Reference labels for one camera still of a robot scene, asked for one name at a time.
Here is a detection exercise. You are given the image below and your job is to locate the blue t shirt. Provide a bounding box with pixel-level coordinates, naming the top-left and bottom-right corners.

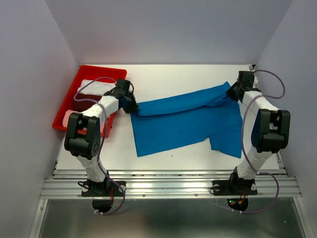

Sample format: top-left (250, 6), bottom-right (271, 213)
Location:
top-left (131, 82), bottom-right (242, 158)

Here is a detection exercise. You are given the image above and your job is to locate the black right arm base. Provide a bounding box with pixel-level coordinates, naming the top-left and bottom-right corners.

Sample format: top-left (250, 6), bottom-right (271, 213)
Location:
top-left (210, 173), bottom-right (258, 196)

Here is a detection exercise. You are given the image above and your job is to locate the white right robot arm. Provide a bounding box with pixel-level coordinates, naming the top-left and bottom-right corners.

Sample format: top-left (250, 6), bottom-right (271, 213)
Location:
top-left (226, 70), bottom-right (291, 193)

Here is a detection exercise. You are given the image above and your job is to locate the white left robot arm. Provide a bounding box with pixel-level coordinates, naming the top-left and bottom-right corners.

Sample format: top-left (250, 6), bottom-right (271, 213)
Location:
top-left (64, 79), bottom-right (138, 195)

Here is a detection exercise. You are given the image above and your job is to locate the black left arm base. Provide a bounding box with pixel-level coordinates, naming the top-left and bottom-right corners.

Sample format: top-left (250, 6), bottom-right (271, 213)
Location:
top-left (77, 179), bottom-right (126, 197)

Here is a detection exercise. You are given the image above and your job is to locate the white rolled t shirt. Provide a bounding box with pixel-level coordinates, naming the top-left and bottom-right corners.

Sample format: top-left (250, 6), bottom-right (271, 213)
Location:
top-left (77, 79), bottom-right (115, 96)

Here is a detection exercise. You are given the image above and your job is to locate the red plastic tray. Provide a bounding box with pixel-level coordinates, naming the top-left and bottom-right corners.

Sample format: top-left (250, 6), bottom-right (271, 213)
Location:
top-left (53, 65), bottom-right (127, 132)

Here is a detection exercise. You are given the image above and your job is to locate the maroon rolled t shirt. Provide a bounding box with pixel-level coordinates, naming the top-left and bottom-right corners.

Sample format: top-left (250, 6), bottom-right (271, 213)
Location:
top-left (73, 93), bottom-right (102, 112)

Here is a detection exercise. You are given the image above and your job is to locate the pink rolled t shirt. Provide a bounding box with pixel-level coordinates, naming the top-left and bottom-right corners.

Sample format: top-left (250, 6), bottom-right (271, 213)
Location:
top-left (62, 110), bottom-right (80, 127)

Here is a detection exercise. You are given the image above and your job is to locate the aluminium frame rail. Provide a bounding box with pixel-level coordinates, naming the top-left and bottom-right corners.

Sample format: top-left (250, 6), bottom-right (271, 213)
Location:
top-left (40, 169), bottom-right (302, 199)

